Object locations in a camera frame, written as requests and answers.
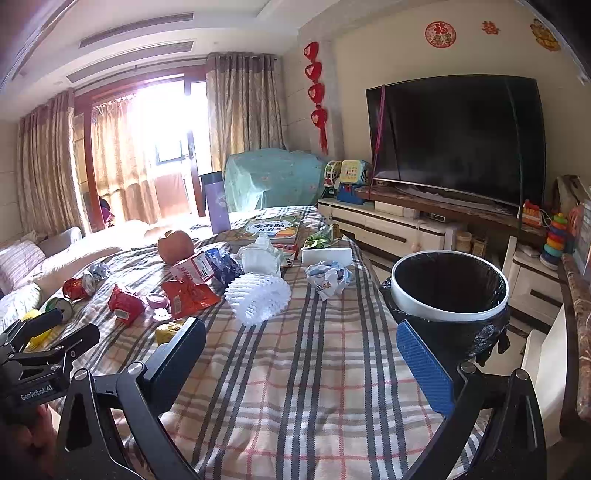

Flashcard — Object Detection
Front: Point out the children's picture book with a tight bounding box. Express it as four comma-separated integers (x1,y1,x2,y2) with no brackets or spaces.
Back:
228,215,301,244

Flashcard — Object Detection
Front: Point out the plaid checkered table cloth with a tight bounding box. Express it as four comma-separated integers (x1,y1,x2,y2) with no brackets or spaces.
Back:
27,204,491,480

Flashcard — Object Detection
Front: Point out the red white 1928 carton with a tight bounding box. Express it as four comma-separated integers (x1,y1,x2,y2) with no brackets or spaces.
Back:
170,251,214,284

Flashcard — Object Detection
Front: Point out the blue plastic snack wrapper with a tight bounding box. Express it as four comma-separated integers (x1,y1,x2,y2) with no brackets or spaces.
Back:
204,248,243,290

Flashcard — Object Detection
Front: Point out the rainbow stacking ring toy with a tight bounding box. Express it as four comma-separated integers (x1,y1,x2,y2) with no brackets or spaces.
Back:
539,213,568,270

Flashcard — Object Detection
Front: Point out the yellow snack wrapper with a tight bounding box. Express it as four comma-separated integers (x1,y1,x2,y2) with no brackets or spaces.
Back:
155,320,185,346

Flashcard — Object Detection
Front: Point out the red snack bag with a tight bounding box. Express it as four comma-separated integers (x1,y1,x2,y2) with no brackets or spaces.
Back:
160,277,219,319

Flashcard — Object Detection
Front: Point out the small red snack packet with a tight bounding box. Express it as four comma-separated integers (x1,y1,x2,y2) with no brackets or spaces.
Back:
107,285,145,326

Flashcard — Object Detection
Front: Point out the right beige curtain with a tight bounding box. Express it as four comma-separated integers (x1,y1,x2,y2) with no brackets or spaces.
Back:
205,52,287,171

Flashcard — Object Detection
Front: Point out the purple water bottle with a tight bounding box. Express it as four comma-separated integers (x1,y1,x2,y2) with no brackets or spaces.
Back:
199,171,230,234

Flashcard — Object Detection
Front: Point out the red apple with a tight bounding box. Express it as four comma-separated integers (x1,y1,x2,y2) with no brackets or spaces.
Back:
157,230,194,265

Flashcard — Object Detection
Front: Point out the teal cloth covered furniture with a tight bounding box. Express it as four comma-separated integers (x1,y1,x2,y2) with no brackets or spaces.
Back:
223,148,326,212

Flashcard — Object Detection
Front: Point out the white tissue paper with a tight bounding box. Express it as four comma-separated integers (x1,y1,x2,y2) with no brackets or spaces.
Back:
238,234,283,277

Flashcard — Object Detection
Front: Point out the person's left hand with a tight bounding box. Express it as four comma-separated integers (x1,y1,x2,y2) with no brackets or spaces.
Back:
1,405,57,479

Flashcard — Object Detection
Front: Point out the pink plastic blister pack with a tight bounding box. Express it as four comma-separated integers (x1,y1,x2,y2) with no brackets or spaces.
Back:
145,293,170,321

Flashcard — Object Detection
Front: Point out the red paper-cut wall sticker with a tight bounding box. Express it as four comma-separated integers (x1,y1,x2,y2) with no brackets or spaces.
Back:
425,21,457,49

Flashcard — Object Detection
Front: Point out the white foam fruit net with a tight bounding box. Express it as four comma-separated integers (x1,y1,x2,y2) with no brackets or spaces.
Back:
224,273,291,326

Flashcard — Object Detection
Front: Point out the green snack wrapper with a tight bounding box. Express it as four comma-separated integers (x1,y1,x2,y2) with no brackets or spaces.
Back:
304,225,342,249

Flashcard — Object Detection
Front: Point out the left beige curtain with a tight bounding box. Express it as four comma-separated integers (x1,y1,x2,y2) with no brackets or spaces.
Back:
15,89,90,236

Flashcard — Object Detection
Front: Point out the black flat screen television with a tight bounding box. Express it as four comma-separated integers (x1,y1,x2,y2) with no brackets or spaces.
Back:
366,74,546,206

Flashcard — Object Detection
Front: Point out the crumpled silver foil wrapper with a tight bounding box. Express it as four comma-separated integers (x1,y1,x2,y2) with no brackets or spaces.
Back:
88,262,111,282

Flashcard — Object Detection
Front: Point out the red hanging heart decoration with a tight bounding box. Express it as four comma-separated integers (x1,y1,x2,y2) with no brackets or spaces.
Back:
303,41,329,155

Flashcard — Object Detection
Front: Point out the white foam block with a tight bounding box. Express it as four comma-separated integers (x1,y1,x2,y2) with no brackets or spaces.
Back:
300,247,353,267

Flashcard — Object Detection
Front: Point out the white tv cabinet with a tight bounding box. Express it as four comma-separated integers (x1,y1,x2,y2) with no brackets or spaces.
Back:
318,199,563,331

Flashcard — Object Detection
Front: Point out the printed paper ball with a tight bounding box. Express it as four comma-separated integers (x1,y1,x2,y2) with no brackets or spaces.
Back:
305,261,353,301

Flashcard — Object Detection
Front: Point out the white round trash bin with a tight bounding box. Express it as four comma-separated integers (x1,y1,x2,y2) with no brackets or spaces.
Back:
391,250,509,323

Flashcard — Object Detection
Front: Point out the green drink can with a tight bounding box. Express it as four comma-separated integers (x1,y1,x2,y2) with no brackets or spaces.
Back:
45,297,74,323

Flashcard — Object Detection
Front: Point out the beige curtain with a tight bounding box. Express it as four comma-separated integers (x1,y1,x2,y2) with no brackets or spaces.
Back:
205,52,287,171
15,89,90,236

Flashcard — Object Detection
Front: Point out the red crushed drink can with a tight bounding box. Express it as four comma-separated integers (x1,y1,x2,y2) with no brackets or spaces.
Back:
62,273,96,301

